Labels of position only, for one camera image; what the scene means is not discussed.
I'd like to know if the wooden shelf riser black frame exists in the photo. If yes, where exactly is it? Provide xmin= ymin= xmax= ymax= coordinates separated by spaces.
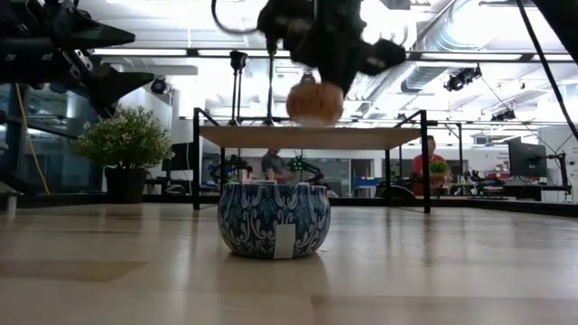
xmin=192 ymin=107 xmax=431 ymax=215

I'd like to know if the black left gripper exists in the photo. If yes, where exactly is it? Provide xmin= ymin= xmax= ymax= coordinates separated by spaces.
xmin=0 ymin=0 xmax=155 ymax=119

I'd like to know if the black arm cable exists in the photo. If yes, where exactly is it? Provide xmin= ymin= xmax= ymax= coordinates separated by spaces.
xmin=516 ymin=0 xmax=578 ymax=142

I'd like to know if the orange patterned candle tin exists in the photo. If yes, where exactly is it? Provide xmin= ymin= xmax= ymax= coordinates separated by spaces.
xmin=284 ymin=80 xmax=345 ymax=128

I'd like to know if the black computer monitor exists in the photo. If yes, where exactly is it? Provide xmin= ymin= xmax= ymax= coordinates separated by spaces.
xmin=508 ymin=136 xmax=549 ymax=180

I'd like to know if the green potted plant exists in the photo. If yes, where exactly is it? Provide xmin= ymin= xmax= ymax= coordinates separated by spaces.
xmin=71 ymin=106 xmax=175 ymax=204

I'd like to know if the blue patterned candle tin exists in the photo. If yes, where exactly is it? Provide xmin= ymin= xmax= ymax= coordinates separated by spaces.
xmin=217 ymin=181 xmax=331 ymax=261

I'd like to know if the person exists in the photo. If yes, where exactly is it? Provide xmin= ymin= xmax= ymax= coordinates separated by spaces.
xmin=260 ymin=148 xmax=294 ymax=184
xmin=411 ymin=135 xmax=452 ymax=196

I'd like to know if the black ceiling spotlight cluster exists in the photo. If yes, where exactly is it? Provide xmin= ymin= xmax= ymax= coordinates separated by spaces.
xmin=490 ymin=108 xmax=517 ymax=123
xmin=443 ymin=65 xmax=483 ymax=93

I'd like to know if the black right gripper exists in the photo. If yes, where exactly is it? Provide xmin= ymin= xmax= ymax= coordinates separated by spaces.
xmin=259 ymin=0 xmax=406 ymax=97

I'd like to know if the small green background plant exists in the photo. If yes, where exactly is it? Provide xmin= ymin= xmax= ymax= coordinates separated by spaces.
xmin=428 ymin=161 xmax=451 ymax=178

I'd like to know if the silver ventilation duct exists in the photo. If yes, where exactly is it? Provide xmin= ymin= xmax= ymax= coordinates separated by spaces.
xmin=399 ymin=0 xmax=487 ymax=94

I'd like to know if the overhead light bar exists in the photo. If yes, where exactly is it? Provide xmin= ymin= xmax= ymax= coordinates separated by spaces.
xmin=89 ymin=46 xmax=578 ymax=64

